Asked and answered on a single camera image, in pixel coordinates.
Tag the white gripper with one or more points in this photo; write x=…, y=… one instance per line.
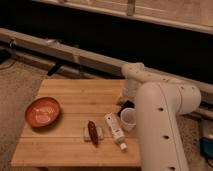
x=129, y=89

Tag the white ceramic cup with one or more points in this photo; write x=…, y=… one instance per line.
x=128, y=119

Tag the red chili pepper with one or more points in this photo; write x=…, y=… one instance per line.
x=93, y=133

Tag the orange bowl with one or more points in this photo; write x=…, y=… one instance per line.
x=42, y=112

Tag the blue device on floor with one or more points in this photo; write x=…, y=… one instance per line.
x=206, y=146

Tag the black clamp handle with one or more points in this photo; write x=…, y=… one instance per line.
x=54, y=69

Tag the long beige rail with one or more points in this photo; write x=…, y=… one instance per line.
x=96, y=61

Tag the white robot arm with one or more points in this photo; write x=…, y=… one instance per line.
x=158, y=99

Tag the wooden table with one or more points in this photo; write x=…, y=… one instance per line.
x=61, y=144

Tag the white tube bottle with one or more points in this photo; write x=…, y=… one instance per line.
x=116, y=131

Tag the black eraser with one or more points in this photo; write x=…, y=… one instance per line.
x=127, y=104

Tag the small white sponge block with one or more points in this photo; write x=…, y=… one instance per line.
x=86, y=135

